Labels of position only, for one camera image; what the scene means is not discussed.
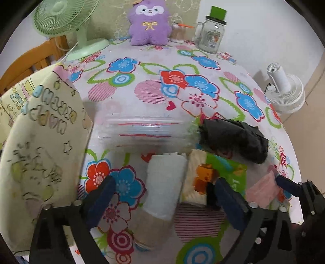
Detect wooden chair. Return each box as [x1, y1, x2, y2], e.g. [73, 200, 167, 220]
[1, 35, 68, 95]

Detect white floor fan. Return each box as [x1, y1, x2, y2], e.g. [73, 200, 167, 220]
[265, 62, 306, 114]

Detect purple plush toy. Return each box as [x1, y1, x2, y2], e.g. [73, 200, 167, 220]
[128, 0, 172, 46]

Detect green patterned wall board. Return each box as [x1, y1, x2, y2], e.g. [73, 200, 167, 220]
[87, 1, 200, 40]

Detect white towel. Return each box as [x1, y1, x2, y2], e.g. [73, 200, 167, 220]
[143, 153, 187, 221]

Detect beige cabinet door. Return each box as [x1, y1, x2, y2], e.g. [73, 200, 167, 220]
[284, 56, 325, 193]

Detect clear plastic sheet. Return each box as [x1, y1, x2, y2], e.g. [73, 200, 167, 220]
[93, 117, 200, 154]

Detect green desk fan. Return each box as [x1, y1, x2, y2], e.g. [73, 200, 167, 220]
[33, 0, 110, 61]

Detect toothpick holder orange lid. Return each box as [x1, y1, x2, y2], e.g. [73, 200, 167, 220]
[170, 23, 194, 43]

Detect black plastic bag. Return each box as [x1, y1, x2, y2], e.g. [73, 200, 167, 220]
[199, 119, 269, 164]

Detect floral plastic tablecloth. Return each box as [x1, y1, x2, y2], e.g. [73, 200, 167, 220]
[65, 39, 301, 263]

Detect yellow fabric storage box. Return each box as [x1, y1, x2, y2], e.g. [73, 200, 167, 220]
[1, 64, 93, 255]

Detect pink cloth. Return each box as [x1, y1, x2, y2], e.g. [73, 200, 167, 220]
[245, 171, 280, 208]

